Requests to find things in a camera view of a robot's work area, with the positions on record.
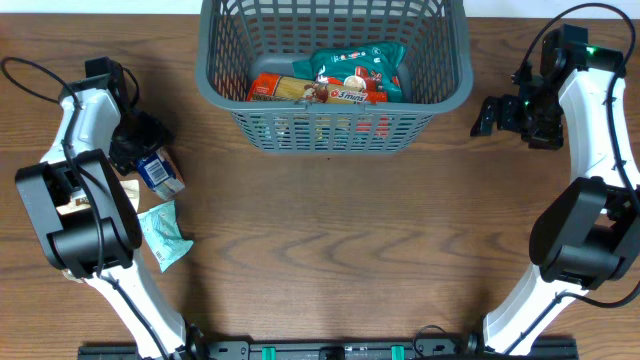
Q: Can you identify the beige PanTree snack pouch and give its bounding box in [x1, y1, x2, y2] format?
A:
[54, 179, 142, 217]

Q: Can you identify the small teal snack packet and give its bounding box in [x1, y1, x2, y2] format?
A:
[138, 200, 194, 273]

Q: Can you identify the green Nescafe coffee bag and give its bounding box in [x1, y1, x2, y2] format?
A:
[293, 42, 406, 102]

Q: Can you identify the orange spaghetti packet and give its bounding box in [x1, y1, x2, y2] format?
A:
[247, 73, 388, 104]

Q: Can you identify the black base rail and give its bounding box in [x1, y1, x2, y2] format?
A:
[77, 337, 580, 360]

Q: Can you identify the grey plastic basket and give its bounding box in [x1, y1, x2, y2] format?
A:
[195, 0, 473, 154]

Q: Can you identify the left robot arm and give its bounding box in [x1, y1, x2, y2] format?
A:
[15, 57, 208, 359]

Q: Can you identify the blue rectangular carton box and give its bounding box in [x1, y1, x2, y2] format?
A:
[135, 147, 186, 200]

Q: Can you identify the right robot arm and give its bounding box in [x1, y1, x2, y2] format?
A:
[467, 25, 639, 357]

